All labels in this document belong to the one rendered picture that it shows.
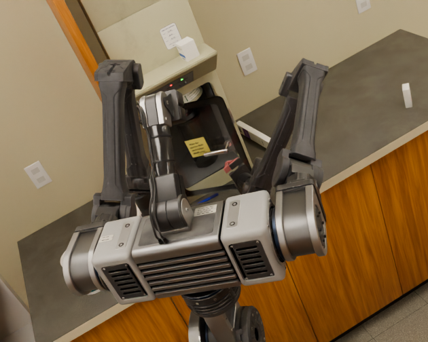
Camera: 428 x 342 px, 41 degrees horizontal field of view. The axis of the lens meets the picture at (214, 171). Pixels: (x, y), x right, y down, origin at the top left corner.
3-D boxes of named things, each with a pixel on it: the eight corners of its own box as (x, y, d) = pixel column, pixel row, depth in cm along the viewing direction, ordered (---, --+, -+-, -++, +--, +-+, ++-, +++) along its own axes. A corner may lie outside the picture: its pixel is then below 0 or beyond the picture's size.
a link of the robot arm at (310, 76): (300, 44, 156) (335, 55, 157) (283, 78, 167) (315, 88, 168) (280, 175, 130) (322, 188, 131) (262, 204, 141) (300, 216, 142)
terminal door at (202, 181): (183, 196, 224) (141, 112, 202) (257, 184, 214) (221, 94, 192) (183, 197, 224) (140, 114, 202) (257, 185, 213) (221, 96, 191)
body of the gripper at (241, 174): (242, 162, 196) (251, 167, 189) (257, 184, 200) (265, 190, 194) (227, 174, 195) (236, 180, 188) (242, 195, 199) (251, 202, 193)
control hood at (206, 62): (134, 109, 202) (122, 85, 196) (214, 66, 206) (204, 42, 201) (144, 121, 192) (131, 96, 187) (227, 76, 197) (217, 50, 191)
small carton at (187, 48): (181, 58, 196) (174, 43, 193) (193, 51, 197) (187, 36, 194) (187, 62, 192) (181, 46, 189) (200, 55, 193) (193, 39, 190)
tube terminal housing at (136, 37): (165, 179, 248) (81, 17, 206) (229, 143, 253) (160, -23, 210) (184, 206, 227) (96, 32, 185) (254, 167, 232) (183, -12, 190)
